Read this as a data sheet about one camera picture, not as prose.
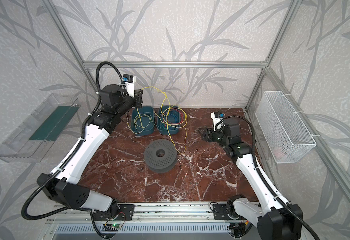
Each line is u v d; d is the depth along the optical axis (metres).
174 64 0.94
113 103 0.53
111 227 0.71
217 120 0.67
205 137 0.68
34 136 0.64
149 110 1.12
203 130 0.68
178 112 1.11
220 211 0.74
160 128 1.03
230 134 0.56
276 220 0.37
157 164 0.84
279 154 0.72
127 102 0.60
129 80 0.59
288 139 0.61
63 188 0.38
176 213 0.75
